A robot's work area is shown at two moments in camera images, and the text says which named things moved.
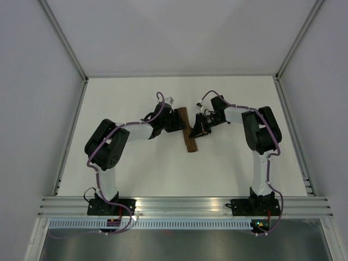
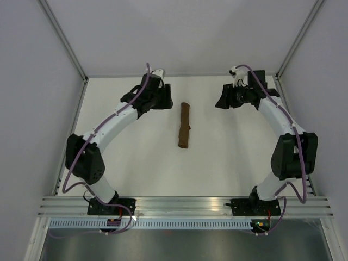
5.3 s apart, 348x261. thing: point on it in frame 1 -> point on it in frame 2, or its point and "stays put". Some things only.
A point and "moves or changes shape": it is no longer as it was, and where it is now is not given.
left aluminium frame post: (63, 38) stays put
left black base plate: (101, 207) stays put
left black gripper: (178, 125) -> (168, 103)
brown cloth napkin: (190, 142) moves or changes shape
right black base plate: (254, 207) stays put
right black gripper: (200, 128) -> (224, 102)
